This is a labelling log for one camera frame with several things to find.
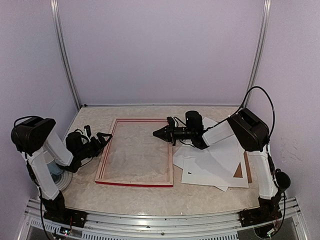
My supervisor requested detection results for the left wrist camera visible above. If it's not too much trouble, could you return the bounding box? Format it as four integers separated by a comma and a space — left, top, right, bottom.
83, 125, 92, 139

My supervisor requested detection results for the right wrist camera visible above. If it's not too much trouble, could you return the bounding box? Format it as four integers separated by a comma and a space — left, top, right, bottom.
166, 116, 176, 131

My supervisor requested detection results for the light blue cup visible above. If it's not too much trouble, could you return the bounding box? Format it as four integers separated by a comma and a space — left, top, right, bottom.
44, 150, 63, 176

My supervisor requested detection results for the white mat board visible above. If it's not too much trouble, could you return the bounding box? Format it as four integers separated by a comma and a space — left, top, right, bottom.
173, 147, 249, 191

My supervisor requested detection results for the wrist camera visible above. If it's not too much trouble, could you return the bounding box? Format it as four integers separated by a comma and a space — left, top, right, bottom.
83, 125, 92, 139
166, 116, 176, 131

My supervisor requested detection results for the brown backing board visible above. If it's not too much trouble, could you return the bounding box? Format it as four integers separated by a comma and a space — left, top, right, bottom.
217, 118, 253, 184

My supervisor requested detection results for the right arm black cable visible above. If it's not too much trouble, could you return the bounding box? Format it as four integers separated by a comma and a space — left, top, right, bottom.
239, 86, 276, 131

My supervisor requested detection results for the clear acrylic sheet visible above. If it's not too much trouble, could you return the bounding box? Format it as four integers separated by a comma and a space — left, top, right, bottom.
101, 120, 170, 183

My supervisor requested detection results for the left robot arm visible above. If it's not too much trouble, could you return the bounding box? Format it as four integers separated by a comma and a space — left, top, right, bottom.
11, 115, 113, 224

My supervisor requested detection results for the white round plate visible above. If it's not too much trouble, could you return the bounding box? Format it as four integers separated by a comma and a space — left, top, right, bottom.
51, 171, 73, 191

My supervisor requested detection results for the right aluminium post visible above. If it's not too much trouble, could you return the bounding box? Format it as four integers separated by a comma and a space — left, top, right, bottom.
241, 0, 272, 107

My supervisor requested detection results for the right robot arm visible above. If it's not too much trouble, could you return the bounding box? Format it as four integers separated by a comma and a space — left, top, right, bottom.
152, 108, 286, 226

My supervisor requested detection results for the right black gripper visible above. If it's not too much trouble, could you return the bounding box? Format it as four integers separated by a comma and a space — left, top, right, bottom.
153, 120, 195, 146

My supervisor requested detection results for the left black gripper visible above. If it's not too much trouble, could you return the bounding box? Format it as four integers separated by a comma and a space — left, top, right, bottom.
76, 132, 112, 160

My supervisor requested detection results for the aluminium front rail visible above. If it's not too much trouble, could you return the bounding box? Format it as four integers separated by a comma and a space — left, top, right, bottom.
16, 198, 308, 240

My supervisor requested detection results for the white photo paper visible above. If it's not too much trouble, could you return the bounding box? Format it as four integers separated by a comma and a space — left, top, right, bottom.
173, 117, 249, 192

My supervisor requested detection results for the left aluminium post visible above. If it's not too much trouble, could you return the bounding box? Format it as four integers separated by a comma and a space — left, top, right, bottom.
50, 0, 82, 111

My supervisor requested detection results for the aluminium post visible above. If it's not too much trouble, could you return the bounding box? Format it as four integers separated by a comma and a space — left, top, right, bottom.
241, 0, 272, 107
50, 0, 82, 111

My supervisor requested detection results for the wooden red photo frame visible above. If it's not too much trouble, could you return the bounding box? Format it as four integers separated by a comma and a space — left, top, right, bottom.
94, 117, 174, 189

